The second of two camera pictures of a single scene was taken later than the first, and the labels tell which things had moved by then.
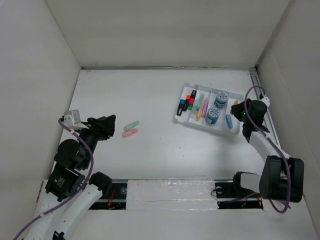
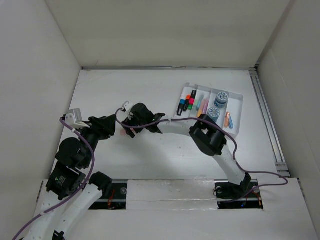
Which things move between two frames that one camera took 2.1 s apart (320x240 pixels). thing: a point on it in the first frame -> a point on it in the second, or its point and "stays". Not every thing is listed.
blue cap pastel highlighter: x=199 y=102 stays
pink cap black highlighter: x=192 y=97 stays
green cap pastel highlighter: x=194 y=110 stays
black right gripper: x=236 y=109 -> x=129 y=122
